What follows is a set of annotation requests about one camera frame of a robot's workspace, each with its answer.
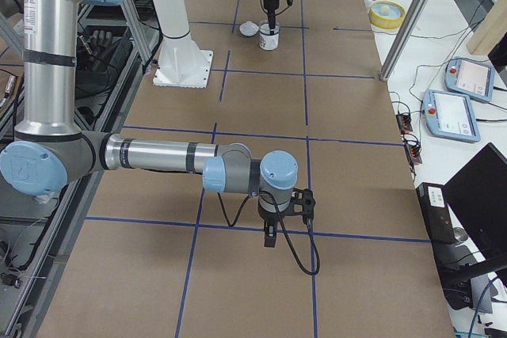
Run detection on far teach pendant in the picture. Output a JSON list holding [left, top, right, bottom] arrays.
[[444, 57, 494, 103]]

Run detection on black laptop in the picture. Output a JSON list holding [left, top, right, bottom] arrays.
[[443, 142, 506, 258]]

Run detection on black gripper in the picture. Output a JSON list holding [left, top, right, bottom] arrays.
[[259, 207, 284, 248], [264, 0, 277, 32]]

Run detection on white pedestal column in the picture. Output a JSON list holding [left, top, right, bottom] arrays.
[[153, 0, 213, 89]]

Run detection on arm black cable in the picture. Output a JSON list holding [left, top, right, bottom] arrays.
[[216, 191, 321, 275]]

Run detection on teach pendant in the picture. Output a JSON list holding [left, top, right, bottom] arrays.
[[422, 89, 481, 142], [444, 57, 494, 103]]

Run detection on yellow tape roll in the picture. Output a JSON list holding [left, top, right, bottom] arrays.
[[368, 0, 406, 30]]

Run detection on brown table paper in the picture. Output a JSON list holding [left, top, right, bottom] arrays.
[[39, 0, 453, 337]]

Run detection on near teach pendant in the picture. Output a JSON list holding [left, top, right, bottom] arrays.
[[422, 89, 481, 142]]

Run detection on aluminium frame post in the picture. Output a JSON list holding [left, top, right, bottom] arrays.
[[379, 0, 428, 82]]

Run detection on black box device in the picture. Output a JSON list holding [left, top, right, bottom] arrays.
[[416, 182, 457, 245]]

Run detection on white enamel mug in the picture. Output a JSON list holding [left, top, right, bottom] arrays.
[[259, 29, 279, 51]]

